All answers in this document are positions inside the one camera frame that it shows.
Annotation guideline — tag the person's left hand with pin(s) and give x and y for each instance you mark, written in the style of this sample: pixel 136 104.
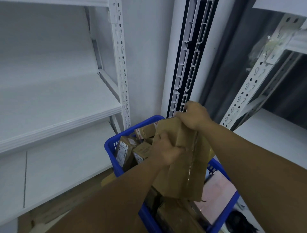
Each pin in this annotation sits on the person's left hand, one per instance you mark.
pixel 165 151

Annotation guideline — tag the person's right hand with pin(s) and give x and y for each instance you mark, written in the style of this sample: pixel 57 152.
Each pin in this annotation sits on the person's right hand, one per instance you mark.
pixel 195 115

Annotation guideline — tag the tall brown parcel white label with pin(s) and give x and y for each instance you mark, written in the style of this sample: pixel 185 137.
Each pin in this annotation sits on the tall brown parcel white label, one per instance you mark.
pixel 182 172

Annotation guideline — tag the pile of parcels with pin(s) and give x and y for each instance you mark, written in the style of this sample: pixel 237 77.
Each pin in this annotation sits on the pile of parcels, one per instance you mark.
pixel 124 151

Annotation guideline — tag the blue plastic crate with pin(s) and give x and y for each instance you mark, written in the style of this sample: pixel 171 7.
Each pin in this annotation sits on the blue plastic crate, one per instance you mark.
pixel 111 148

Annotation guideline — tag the white metal shelf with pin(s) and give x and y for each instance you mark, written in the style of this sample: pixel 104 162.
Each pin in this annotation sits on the white metal shelf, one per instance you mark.
pixel 60 108
pixel 271 134

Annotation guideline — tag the person's right forearm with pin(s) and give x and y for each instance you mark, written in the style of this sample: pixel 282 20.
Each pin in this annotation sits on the person's right forearm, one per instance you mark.
pixel 259 180

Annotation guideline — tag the person's left forearm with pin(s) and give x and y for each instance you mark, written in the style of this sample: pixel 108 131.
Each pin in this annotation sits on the person's left forearm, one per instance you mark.
pixel 108 204

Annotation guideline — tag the flattened brown cardboard sheet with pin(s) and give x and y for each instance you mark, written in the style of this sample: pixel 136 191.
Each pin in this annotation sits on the flattened brown cardboard sheet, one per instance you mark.
pixel 60 204

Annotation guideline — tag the white standing air conditioner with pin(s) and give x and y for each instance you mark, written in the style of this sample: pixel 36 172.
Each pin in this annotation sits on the white standing air conditioner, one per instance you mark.
pixel 175 48

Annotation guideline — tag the clear plastic wrap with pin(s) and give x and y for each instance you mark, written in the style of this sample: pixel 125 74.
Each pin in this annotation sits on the clear plastic wrap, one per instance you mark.
pixel 266 50

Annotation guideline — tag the black bag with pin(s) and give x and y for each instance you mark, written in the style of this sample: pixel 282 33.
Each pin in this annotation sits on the black bag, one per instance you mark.
pixel 239 223

